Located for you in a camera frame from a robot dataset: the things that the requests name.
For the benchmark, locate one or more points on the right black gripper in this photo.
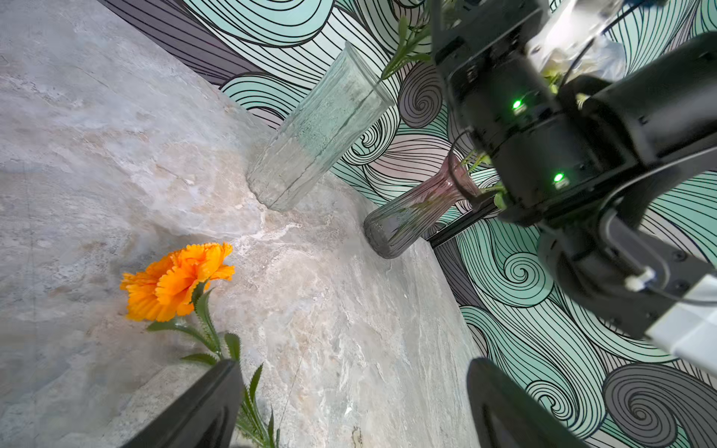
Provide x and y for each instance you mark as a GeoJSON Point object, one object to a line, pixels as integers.
{"type": "Point", "coordinates": [478, 48]}

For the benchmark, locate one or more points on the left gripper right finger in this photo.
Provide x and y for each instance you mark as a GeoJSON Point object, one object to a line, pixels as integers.
{"type": "Point", "coordinates": [506, 416]}

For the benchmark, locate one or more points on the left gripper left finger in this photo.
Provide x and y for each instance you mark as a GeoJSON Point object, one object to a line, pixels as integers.
{"type": "Point", "coordinates": [204, 416]}

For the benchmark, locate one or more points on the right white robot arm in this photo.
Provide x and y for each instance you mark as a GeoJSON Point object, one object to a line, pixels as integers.
{"type": "Point", "coordinates": [585, 161]}

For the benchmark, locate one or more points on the dark purple glass vase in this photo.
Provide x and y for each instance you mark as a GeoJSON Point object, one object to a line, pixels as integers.
{"type": "Point", "coordinates": [395, 226]}

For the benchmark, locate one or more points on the clear glass vase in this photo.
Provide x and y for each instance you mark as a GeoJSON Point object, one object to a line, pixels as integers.
{"type": "Point", "coordinates": [343, 106]}

